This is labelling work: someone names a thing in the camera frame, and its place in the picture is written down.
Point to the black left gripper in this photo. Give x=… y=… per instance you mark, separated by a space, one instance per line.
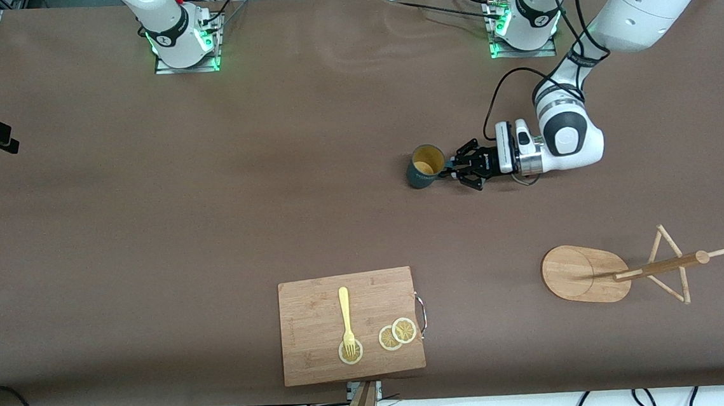
x=485 y=164

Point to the teal mug with yellow inside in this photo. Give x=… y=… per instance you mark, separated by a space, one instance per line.
x=423 y=170

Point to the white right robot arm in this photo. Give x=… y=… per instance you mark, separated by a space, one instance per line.
x=164 y=16

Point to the wooden mug rack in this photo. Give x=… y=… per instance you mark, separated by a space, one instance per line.
x=577 y=274

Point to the yellow plastic fork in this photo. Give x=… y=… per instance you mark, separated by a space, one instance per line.
x=344 y=306

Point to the wooden cutting board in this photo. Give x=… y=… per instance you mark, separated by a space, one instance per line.
x=313 y=321

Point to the lemon slice under fork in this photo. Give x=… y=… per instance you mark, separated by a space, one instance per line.
x=355 y=356

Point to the brown table cover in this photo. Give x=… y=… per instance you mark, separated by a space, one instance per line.
x=153 y=319

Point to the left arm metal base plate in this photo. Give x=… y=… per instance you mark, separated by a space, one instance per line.
x=523 y=54

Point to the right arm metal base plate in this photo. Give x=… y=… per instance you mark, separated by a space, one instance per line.
x=187 y=69

